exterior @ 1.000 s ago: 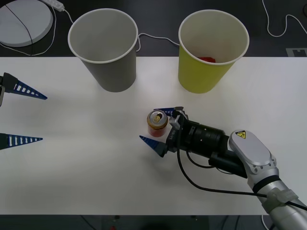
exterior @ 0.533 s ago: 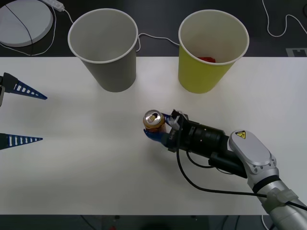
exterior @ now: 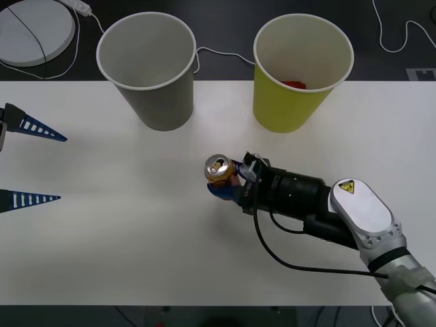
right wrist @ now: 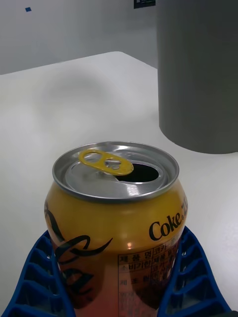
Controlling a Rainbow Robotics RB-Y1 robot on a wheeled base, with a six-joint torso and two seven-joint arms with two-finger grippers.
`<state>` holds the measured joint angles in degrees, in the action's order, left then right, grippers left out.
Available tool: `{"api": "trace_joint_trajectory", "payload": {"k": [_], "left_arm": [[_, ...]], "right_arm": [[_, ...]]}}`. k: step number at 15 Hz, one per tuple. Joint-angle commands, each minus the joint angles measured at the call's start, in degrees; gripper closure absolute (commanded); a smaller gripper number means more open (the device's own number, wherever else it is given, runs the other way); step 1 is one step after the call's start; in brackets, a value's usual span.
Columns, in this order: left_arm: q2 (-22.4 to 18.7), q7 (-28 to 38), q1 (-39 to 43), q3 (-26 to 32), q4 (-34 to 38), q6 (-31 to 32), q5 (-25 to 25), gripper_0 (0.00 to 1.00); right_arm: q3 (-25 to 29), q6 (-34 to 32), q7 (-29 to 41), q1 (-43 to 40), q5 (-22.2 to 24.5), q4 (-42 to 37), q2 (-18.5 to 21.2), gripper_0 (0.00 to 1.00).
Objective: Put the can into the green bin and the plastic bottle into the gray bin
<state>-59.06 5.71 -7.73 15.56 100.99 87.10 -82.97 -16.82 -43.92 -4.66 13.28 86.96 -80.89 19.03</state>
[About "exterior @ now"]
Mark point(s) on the red drink can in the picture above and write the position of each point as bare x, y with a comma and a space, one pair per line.
293, 84

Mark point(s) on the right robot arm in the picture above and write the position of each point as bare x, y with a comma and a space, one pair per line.
357, 204

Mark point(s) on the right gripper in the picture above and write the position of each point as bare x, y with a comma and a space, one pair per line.
253, 197

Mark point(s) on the white round base plate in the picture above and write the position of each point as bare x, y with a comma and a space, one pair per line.
24, 37

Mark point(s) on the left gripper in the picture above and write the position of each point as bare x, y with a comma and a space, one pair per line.
2, 136

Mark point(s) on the white power strip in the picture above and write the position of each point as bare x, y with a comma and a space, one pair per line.
78, 6

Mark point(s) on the grey marker plate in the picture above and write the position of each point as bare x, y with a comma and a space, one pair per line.
420, 74

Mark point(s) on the gold drink can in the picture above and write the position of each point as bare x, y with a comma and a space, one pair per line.
220, 171

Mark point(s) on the grey plastic waste bin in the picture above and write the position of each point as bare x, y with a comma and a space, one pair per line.
160, 102

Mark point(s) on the yellow-green plastic waste bin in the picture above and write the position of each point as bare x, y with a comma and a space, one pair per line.
282, 109

